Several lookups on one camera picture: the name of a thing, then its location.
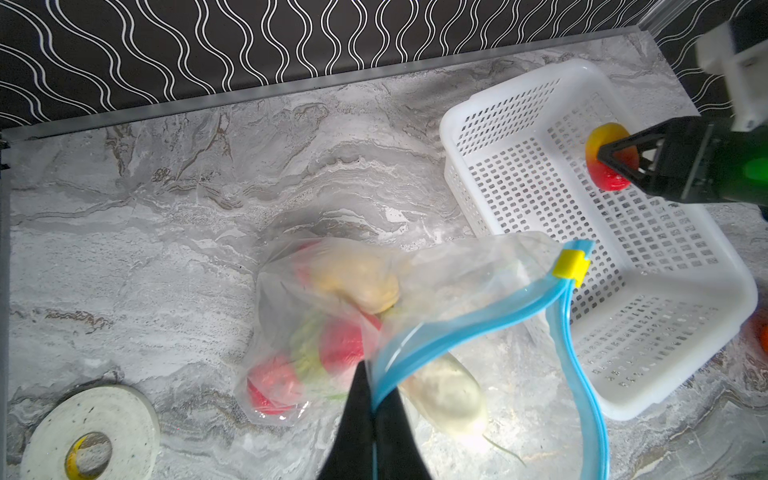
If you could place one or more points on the orange plastic bowl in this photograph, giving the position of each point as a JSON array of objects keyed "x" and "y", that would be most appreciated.
[{"x": 762, "y": 334}]

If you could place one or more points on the white plastic basket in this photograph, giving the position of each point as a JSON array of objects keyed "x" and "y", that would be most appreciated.
[{"x": 665, "y": 291}]

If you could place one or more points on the orange yellow mango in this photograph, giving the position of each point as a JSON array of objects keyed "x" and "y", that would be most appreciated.
[{"x": 599, "y": 166}]

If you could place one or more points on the green cabbage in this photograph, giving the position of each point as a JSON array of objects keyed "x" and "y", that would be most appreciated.
[{"x": 303, "y": 348}]

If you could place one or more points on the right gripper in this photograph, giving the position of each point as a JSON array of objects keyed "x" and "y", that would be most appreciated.
[{"x": 698, "y": 160}]

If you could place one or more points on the white daikon radish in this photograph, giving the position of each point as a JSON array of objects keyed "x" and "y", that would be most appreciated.
[{"x": 449, "y": 397}]

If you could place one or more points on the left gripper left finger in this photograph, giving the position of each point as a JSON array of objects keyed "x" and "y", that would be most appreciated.
[{"x": 352, "y": 453}]

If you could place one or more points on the clear zip top bag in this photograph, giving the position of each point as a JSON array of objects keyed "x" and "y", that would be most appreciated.
[{"x": 450, "y": 294}]

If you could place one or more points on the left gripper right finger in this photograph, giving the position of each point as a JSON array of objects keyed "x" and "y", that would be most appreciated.
[{"x": 396, "y": 453}]

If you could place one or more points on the red tomato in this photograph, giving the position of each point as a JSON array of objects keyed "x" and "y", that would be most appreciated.
[{"x": 341, "y": 343}]

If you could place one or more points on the red apple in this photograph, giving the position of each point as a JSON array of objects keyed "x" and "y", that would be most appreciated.
[{"x": 273, "y": 386}]

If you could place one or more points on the white tape roll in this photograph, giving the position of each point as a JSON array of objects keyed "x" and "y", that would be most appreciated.
[{"x": 122, "y": 414}]

